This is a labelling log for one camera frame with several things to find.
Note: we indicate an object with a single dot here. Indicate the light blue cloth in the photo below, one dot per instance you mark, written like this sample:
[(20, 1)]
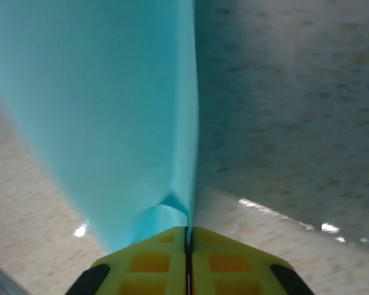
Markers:
[(95, 92)]

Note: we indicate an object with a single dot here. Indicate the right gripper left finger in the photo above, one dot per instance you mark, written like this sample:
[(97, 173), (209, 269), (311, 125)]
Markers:
[(150, 264)]

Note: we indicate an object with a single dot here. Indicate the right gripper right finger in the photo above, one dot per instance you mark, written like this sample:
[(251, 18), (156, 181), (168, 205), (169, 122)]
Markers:
[(227, 264)]

